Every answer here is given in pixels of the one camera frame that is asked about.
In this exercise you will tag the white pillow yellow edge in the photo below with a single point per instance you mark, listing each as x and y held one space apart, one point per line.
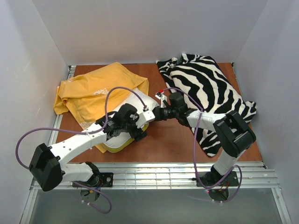
130 108

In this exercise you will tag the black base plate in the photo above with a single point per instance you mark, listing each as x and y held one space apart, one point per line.
102 179
209 179

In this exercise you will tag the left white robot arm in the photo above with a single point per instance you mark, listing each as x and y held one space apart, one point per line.
51 165

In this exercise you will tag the aluminium rail frame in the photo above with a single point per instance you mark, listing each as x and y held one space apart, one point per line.
162 176

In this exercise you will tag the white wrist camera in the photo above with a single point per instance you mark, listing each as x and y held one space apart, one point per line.
145 118
163 98

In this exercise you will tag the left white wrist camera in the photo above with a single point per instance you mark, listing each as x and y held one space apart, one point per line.
145 118

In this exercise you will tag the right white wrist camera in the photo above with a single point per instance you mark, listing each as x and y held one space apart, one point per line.
163 98

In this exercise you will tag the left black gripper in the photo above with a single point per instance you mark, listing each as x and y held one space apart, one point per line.
138 134

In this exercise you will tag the zebra striped blanket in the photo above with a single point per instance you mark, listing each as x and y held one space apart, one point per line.
202 83

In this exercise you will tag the yellow pillowcase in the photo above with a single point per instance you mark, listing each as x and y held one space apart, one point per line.
84 96

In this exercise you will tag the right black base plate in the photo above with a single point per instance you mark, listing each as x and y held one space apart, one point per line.
209 179

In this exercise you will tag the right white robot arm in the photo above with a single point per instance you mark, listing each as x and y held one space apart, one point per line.
233 132

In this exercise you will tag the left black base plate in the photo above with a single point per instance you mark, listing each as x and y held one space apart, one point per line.
102 179

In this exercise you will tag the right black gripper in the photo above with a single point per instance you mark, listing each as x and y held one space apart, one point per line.
158 113

